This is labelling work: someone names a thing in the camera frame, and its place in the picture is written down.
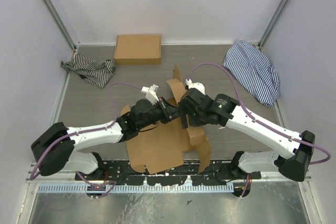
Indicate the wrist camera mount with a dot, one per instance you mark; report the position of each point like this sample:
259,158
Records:
150,93
189,84

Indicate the left aluminium frame post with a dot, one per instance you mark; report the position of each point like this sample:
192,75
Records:
50,5

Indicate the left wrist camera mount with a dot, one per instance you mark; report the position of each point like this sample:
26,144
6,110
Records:
150,93

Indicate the slotted grey cable duct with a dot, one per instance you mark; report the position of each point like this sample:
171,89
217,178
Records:
123,189

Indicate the black white striped cloth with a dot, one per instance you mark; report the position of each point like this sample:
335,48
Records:
96,72

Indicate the cardboard box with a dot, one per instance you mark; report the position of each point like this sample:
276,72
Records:
162,148
141,49

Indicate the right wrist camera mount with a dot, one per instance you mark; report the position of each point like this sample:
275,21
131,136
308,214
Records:
189,84

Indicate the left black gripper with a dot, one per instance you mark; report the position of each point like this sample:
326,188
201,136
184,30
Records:
169,112

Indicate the aluminium frame post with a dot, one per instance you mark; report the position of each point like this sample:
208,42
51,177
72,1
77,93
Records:
50,5
274,20

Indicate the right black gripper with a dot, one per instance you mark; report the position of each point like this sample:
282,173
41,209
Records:
185,110

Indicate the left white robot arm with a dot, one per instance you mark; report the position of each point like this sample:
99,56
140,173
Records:
59,146

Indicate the blue white striped cloth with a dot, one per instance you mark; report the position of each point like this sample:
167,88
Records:
254,71

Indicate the folded closed cardboard box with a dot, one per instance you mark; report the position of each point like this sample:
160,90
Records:
141,49

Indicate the right aluminium frame post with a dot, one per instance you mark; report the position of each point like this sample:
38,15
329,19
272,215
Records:
274,20

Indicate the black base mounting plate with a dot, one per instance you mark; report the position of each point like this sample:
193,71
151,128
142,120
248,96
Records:
218,172

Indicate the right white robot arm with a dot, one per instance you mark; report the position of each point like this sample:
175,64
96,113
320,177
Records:
290,154

